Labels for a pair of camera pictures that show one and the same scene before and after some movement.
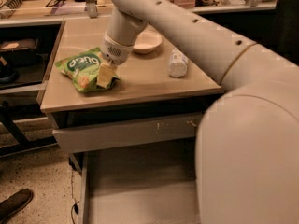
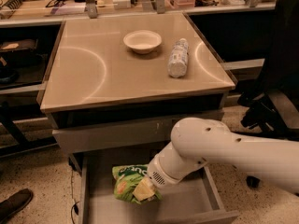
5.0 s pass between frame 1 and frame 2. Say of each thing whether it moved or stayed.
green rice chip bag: moved
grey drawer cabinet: stayed
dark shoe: stayed
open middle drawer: stayed
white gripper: moved
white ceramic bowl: stayed
